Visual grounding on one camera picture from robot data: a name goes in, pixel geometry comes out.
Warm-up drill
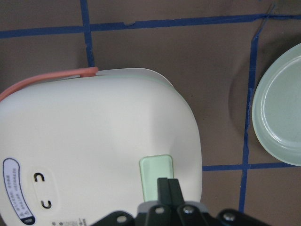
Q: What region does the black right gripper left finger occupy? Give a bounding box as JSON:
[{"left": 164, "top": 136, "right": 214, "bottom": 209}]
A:
[{"left": 142, "top": 178, "right": 171, "bottom": 226}]

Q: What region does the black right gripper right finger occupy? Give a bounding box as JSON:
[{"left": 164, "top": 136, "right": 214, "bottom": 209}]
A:
[{"left": 167, "top": 179, "right": 209, "bottom": 226}]

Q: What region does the white rice cooker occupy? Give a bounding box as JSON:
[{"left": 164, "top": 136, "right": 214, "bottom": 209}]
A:
[{"left": 0, "top": 67, "right": 202, "bottom": 226}]

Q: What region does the green plate near potato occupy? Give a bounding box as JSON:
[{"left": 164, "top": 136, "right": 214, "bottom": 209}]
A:
[{"left": 252, "top": 44, "right": 301, "bottom": 166}]

